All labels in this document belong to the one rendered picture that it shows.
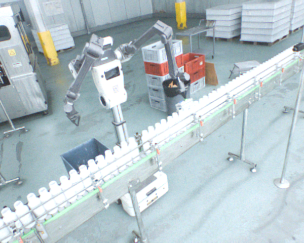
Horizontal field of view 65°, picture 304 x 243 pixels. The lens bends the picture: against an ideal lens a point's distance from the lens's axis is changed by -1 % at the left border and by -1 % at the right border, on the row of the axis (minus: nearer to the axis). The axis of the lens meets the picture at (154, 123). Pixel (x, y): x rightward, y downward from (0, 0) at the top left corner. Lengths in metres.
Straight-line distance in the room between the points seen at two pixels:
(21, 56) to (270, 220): 4.46
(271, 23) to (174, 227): 6.50
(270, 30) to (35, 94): 6.28
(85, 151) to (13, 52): 3.14
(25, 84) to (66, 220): 3.79
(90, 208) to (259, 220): 1.62
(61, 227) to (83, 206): 0.16
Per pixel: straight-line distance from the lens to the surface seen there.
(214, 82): 5.18
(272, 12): 7.82
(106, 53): 2.09
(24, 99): 5.15
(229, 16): 8.58
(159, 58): 3.93
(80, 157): 2.14
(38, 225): 1.40
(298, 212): 2.75
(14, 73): 5.01
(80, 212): 1.57
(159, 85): 4.12
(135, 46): 2.02
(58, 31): 10.93
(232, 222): 2.54
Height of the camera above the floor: 2.03
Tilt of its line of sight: 31 degrees down
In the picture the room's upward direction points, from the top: 8 degrees counter-clockwise
